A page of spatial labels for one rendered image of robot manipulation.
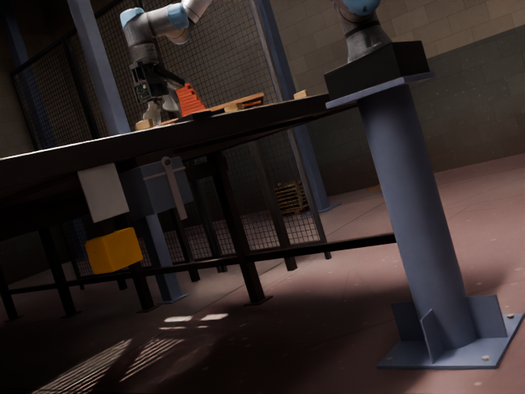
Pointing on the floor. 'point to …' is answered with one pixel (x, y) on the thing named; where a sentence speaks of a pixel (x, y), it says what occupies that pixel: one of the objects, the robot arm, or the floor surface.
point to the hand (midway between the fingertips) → (170, 123)
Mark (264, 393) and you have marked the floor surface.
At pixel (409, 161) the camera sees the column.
